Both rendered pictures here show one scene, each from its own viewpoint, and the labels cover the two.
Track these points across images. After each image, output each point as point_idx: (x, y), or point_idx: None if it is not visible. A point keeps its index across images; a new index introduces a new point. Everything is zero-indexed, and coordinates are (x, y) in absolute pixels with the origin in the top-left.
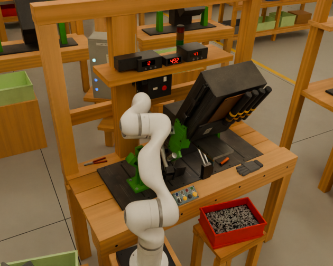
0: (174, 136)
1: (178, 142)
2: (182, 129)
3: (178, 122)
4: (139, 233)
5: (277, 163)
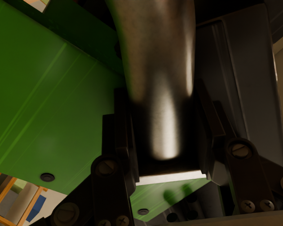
0: (87, 115)
1: (35, 164)
2: (139, 197)
3: (203, 178)
4: None
5: (27, 2)
